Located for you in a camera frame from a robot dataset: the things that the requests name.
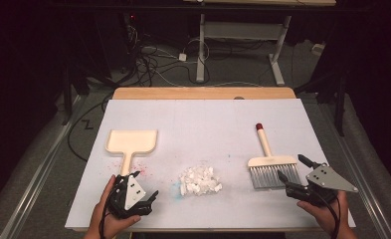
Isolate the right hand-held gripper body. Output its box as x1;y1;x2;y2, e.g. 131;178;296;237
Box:
285;163;359;207

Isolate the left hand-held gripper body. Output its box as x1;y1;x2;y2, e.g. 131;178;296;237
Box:
106;173;153;220

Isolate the cream brush with grey bristles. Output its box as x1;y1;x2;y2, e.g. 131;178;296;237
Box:
247;122;302;190

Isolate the pile of white paper scraps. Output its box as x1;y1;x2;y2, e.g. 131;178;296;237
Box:
178;164;224;197

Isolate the person's left hand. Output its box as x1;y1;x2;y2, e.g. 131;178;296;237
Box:
89;174;142;237

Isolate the person's right hand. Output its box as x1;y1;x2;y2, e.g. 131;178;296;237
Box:
295;190;350;235

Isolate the cream plastic dustpan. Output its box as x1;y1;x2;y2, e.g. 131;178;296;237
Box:
104;128;159;177

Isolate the black metal stand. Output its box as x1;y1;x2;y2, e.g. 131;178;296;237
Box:
61;63;92;126
295;68;350;137

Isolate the white table mat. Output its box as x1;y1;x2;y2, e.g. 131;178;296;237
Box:
64;98;357;232

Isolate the wooden table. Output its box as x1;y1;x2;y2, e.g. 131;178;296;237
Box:
73;87;331;233

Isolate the small white box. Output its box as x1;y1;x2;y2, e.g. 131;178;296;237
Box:
311;43;326;56

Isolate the white-legged desk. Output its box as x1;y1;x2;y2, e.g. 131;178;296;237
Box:
182;0;337;87

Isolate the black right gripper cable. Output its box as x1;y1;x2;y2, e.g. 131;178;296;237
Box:
315;190;341;239

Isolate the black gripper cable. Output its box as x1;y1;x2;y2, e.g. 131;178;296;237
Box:
315;190;341;239
98;185;117;239

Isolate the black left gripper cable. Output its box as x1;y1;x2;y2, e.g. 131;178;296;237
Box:
98;185;117;239

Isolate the aluminium rail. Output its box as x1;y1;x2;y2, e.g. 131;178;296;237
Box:
0;95;86;239
316;99;391;239

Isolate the long black floor cable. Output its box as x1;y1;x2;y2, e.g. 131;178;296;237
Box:
67;96;115;163

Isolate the white floor cable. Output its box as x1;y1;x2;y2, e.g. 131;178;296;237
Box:
142;45;265;89

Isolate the bundle of black floor cables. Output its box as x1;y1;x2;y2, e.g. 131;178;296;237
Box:
125;24;212;88

